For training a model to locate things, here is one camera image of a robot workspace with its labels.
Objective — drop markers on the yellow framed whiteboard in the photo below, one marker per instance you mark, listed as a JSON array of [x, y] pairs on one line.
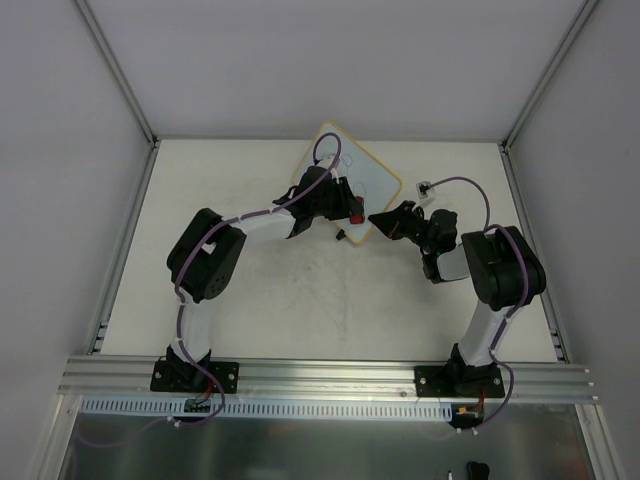
[[375, 183]]

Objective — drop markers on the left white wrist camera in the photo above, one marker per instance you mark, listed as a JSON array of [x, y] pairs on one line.
[[332, 164]]

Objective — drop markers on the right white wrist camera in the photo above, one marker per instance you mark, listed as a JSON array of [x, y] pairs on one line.
[[425, 191]]

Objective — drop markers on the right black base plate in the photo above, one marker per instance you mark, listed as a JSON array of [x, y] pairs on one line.
[[470, 382]]

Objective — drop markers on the left aluminium frame post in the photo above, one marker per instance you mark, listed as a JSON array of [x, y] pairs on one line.
[[105, 51]]

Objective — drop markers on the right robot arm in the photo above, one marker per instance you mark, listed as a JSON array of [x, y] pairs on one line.
[[505, 274]]

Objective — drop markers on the aluminium frame post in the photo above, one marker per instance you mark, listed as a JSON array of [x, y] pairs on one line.
[[560, 54], [105, 51]]

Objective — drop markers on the right aluminium frame post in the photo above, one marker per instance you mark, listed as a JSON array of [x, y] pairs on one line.
[[560, 54]]

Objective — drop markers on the slotted white cable duct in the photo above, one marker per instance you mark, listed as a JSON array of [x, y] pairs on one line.
[[269, 408]]

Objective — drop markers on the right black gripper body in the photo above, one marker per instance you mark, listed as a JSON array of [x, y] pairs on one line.
[[407, 225]]

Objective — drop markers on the black object at bottom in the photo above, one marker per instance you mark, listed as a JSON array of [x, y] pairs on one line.
[[478, 471]]

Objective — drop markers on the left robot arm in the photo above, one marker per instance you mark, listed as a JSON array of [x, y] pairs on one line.
[[203, 261]]

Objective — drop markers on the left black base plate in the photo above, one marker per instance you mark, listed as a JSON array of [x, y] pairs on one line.
[[181, 377]]

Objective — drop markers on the red black whiteboard eraser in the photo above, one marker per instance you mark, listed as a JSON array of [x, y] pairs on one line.
[[357, 216]]

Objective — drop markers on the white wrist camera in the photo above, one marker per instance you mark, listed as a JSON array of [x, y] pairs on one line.
[[332, 164], [425, 191]]

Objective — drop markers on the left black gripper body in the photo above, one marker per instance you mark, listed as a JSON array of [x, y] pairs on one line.
[[342, 198]]

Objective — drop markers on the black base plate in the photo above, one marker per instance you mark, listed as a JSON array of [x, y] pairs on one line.
[[470, 382], [181, 377]]

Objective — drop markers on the aluminium mounting rail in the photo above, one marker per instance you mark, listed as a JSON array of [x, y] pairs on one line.
[[552, 383]]

